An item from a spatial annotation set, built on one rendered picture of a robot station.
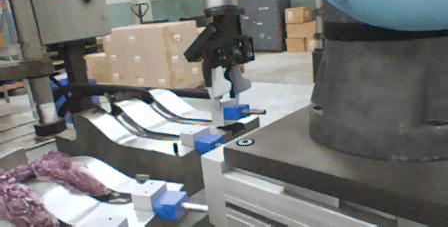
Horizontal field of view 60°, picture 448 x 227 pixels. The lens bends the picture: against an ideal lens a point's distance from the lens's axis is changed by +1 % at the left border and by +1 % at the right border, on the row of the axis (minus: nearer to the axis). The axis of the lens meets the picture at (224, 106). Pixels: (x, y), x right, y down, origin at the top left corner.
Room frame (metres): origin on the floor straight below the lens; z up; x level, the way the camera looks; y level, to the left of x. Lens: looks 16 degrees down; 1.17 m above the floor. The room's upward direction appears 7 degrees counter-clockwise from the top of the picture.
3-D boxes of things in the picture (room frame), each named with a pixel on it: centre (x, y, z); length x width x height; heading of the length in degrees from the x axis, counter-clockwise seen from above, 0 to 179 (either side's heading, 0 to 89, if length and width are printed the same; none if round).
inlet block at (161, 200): (0.56, 0.09, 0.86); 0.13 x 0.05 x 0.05; 66
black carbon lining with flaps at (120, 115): (0.92, 0.19, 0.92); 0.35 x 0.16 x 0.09; 49
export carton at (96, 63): (6.05, 1.71, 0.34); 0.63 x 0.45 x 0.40; 48
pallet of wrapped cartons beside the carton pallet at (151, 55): (5.22, 0.89, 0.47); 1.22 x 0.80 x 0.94; 52
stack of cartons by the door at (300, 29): (7.46, -1.75, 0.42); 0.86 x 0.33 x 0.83; 48
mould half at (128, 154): (0.94, 0.19, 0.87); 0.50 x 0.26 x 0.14; 49
